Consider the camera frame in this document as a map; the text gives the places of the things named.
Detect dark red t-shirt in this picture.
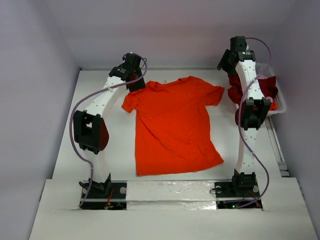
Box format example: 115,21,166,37
227,74,278,105

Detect white plastic basket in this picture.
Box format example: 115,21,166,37
234,61,288,116

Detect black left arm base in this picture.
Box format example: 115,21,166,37
80,181,127,210

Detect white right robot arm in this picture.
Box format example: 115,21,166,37
213,36,271,199

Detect orange-red garment in basket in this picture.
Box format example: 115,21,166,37
269,101,278,111

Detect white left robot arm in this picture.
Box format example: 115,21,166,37
69,52,148,198

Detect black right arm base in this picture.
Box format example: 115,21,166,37
209,181,263,210

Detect orange t-shirt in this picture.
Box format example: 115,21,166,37
122,76,225,176

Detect pink garment in basket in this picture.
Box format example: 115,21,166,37
258,74,269,80

